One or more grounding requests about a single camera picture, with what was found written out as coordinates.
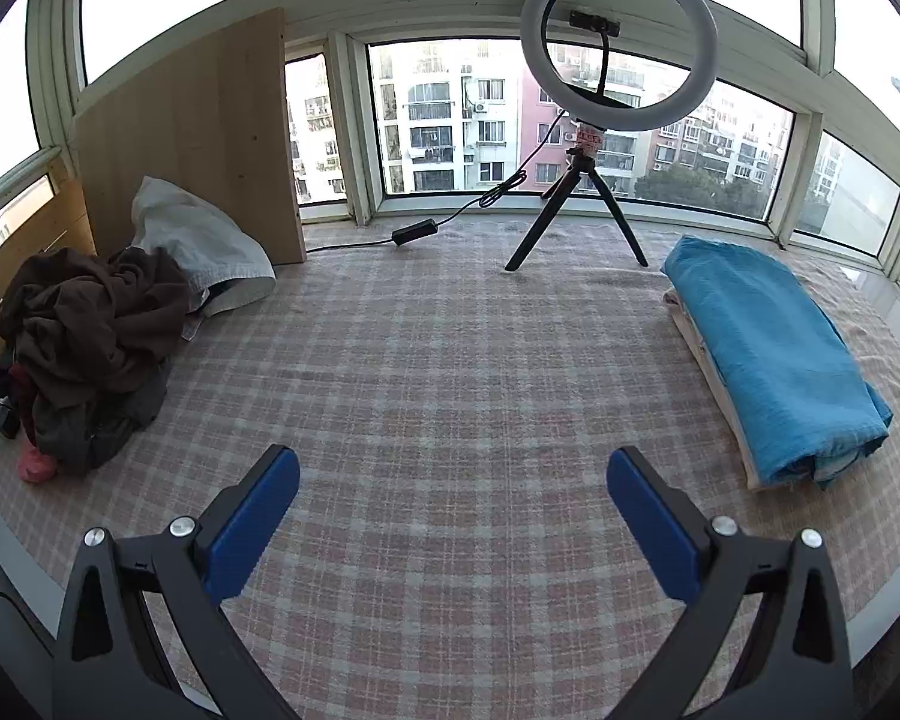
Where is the brown fleece garment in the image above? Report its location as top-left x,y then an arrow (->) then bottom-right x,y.
0,247 -> 190,476

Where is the pink cloth piece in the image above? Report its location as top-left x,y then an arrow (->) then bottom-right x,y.
17,437 -> 58,484

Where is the folded blue cloth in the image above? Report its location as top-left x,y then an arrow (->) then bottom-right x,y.
662,236 -> 894,491

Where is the plaid pink bed sheet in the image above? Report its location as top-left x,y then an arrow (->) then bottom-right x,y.
0,216 -> 900,718

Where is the white cotton garment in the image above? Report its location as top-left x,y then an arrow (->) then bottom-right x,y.
131,176 -> 276,322

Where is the pine plank headboard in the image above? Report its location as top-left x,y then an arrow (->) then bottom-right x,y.
0,158 -> 95,353

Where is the light wooden board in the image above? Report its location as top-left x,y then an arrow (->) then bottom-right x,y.
74,10 -> 305,265

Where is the black cable with inline remote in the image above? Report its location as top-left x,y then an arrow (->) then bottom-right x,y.
303,109 -> 569,256

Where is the white ring light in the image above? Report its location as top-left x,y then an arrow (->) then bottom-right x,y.
518,0 -> 721,134

